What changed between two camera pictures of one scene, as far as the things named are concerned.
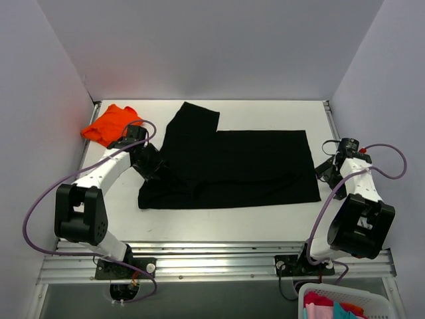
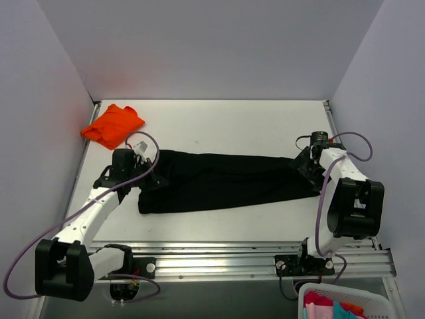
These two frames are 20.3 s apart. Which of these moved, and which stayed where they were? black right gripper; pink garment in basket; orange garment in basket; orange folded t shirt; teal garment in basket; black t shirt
Moved: black right gripper; black t shirt
Stayed: pink garment in basket; orange folded t shirt; orange garment in basket; teal garment in basket
